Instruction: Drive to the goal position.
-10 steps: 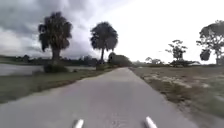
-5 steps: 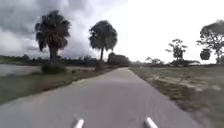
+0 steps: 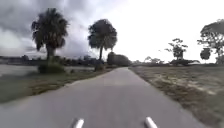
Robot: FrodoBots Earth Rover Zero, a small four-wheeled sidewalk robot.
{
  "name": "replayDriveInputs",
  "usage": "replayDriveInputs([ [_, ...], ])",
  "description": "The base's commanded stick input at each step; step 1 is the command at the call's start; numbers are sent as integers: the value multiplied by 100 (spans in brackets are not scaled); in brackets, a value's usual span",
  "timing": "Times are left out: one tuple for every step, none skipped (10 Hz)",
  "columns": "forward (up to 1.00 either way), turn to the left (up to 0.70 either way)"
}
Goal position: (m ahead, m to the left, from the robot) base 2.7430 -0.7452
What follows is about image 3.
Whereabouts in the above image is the dark bush clump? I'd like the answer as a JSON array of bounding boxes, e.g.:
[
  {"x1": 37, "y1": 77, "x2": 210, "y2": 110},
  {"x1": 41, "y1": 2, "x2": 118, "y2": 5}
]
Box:
[{"x1": 106, "y1": 51, "x2": 132, "y2": 67}]

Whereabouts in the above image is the slim palm tree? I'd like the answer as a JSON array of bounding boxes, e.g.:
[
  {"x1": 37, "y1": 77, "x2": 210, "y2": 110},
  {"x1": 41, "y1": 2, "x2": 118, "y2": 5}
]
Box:
[{"x1": 87, "y1": 18, "x2": 118, "y2": 63}]

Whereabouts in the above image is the grey paved path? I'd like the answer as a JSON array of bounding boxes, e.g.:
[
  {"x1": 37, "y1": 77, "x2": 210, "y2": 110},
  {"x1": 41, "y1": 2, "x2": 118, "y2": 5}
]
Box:
[{"x1": 0, "y1": 66, "x2": 208, "y2": 128}]

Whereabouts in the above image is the low bush under palm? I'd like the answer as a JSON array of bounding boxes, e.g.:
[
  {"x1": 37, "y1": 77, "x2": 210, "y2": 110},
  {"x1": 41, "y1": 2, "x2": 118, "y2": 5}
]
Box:
[{"x1": 37, "y1": 58, "x2": 66, "y2": 75}]

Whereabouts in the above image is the thin sparse tree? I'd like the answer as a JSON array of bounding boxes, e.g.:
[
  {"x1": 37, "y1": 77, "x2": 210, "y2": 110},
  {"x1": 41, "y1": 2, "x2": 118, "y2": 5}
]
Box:
[{"x1": 164, "y1": 37, "x2": 189, "y2": 61}]

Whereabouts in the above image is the robot's own part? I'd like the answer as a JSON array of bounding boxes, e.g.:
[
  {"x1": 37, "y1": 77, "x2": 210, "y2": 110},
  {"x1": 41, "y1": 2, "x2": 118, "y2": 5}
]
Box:
[
  {"x1": 144, "y1": 116, "x2": 158, "y2": 128},
  {"x1": 73, "y1": 118, "x2": 85, "y2": 128}
]

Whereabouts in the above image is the large palm tree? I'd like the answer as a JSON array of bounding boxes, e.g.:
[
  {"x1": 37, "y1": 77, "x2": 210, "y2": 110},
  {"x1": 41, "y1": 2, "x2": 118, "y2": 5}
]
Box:
[{"x1": 31, "y1": 7, "x2": 70, "y2": 62}]

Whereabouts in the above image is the low building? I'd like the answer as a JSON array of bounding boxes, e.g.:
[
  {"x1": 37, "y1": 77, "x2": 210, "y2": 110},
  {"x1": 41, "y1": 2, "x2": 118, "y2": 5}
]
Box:
[{"x1": 170, "y1": 58, "x2": 202, "y2": 67}]

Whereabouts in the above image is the dry patchy grass field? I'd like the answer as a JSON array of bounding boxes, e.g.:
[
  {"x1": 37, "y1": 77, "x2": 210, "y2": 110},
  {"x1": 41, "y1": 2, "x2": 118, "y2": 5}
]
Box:
[{"x1": 128, "y1": 64, "x2": 224, "y2": 127}]

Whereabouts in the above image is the grass verge with bare patches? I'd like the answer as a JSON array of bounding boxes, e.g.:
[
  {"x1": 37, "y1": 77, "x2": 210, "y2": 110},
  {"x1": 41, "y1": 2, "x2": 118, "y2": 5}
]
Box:
[{"x1": 0, "y1": 67, "x2": 114, "y2": 104}]

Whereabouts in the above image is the distant tree line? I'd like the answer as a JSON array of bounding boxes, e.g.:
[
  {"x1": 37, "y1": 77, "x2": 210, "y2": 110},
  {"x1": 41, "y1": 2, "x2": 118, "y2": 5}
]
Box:
[{"x1": 0, "y1": 54, "x2": 101, "y2": 67}]

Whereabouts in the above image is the pale water surface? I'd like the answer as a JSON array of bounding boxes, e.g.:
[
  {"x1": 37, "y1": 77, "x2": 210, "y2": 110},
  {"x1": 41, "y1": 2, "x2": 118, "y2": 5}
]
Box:
[{"x1": 0, "y1": 63, "x2": 96, "y2": 77}]

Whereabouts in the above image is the broad leafy tree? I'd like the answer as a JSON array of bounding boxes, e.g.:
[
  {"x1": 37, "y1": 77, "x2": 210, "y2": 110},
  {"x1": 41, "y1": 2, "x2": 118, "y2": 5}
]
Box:
[{"x1": 197, "y1": 19, "x2": 224, "y2": 65}]

